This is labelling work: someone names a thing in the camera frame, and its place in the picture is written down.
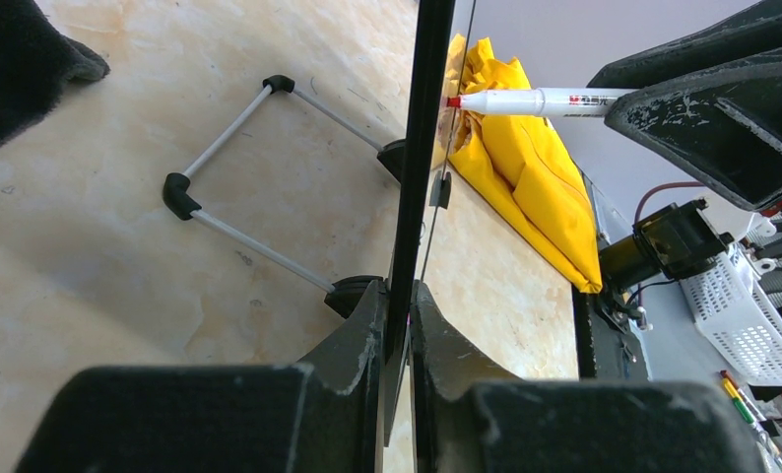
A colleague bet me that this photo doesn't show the white plastic basket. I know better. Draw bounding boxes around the white plastic basket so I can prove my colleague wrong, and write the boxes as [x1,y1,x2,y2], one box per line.
[680,246,782,386]

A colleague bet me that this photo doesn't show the yellow folded garment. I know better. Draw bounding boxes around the yellow folded garment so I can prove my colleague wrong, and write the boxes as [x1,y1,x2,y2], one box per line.
[432,34,605,295]

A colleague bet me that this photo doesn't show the coloured markers on table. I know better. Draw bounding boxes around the coloured markers on table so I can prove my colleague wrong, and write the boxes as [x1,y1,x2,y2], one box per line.
[719,370,779,439]

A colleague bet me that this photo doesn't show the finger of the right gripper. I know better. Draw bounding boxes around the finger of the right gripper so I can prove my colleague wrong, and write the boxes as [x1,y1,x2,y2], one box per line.
[588,0,782,89]
[604,47,782,212]

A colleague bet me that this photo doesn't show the white whiteboard black frame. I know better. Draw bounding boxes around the white whiteboard black frame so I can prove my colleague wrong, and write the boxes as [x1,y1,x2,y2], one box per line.
[163,0,481,367]

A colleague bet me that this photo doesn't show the red white marker pen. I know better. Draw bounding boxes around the red white marker pen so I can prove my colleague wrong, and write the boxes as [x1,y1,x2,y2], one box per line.
[446,88,636,118]

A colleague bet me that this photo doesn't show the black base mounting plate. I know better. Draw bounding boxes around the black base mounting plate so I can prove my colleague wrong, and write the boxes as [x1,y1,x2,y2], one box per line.
[571,287,649,381]

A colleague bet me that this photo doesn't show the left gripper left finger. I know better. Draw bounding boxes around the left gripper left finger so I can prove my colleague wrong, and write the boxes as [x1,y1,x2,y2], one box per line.
[17,280,388,472]

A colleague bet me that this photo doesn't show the black floral blanket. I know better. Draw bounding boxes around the black floral blanket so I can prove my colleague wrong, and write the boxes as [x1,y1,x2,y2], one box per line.
[0,1,110,147]

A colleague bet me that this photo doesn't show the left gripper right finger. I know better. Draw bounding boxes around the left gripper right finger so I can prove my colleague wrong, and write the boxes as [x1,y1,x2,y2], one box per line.
[410,284,765,472]

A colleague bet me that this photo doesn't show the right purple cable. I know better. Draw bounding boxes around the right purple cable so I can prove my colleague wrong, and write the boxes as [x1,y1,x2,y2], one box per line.
[633,181,709,227]

